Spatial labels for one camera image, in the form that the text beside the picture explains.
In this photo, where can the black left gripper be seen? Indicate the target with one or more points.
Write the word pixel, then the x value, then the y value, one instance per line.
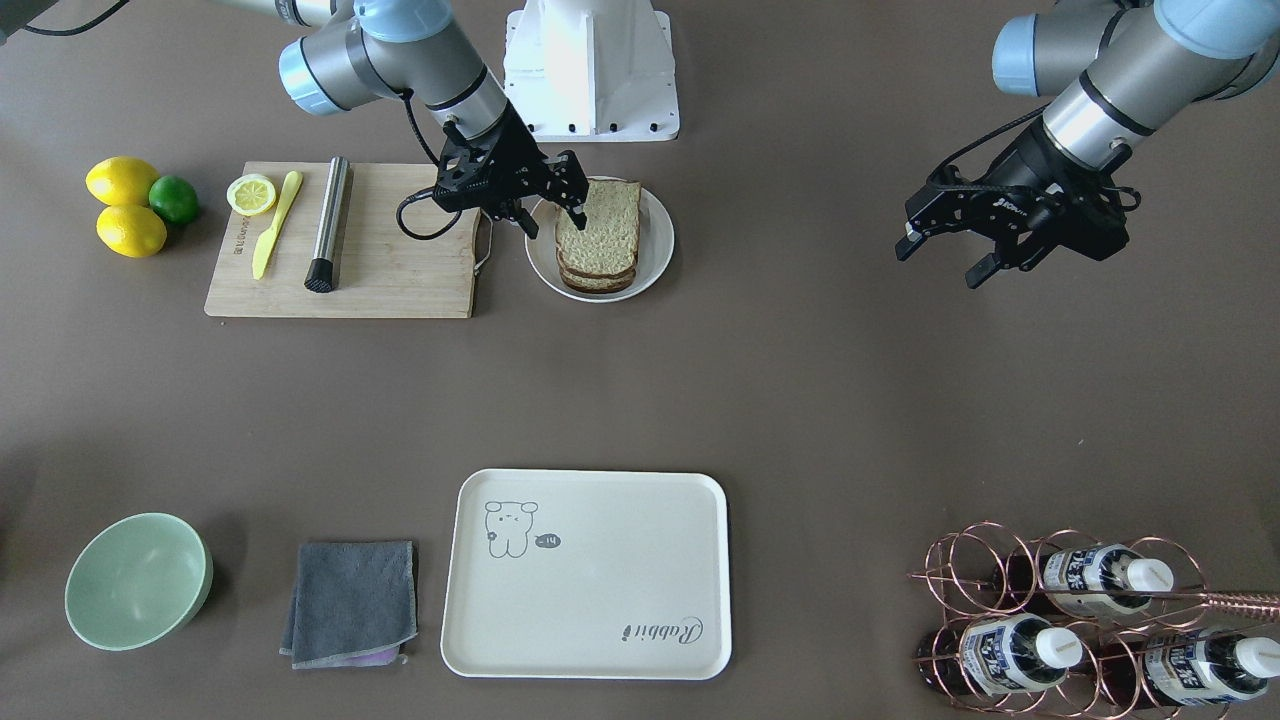
pixel 1022 175

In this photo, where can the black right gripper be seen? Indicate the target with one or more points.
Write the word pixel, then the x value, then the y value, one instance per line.
pixel 519 150

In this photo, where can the bread slice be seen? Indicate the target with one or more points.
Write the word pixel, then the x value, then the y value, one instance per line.
pixel 606 248
pixel 592 284

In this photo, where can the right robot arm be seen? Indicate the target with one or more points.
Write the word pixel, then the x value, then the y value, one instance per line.
pixel 359 51

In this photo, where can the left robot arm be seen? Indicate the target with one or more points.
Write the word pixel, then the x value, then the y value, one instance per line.
pixel 1113 73

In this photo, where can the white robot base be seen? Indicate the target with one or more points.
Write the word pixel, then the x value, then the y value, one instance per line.
pixel 592 71

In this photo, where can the cream rabbit tray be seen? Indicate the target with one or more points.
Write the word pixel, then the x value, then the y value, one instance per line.
pixel 615 575

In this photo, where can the steel muddler black tip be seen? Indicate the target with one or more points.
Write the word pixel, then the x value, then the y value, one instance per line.
pixel 323 272

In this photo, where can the yellow plastic knife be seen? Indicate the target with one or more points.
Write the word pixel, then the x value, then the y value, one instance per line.
pixel 266 242

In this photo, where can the halved lemon slice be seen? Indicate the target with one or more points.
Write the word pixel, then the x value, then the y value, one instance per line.
pixel 251 195

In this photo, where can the tea bottle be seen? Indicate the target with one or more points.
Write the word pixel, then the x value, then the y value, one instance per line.
pixel 1011 654
pixel 1104 581
pixel 1206 667

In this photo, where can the green lime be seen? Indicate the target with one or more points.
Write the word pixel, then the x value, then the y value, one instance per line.
pixel 174 199

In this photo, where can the yellow lemon near bowl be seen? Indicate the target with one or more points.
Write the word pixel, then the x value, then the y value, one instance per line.
pixel 132 230

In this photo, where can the yellow lemon near edge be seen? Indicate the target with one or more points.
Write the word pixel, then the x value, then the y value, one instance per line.
pixel 122 180

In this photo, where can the grey folded cloth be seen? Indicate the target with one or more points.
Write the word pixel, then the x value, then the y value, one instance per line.
pixel 353 604

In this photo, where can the green ceramic bowl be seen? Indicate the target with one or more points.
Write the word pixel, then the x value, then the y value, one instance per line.
pixel 140 579

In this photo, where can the copper wire bottle rack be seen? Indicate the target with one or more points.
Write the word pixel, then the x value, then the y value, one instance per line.
pixel 956 572

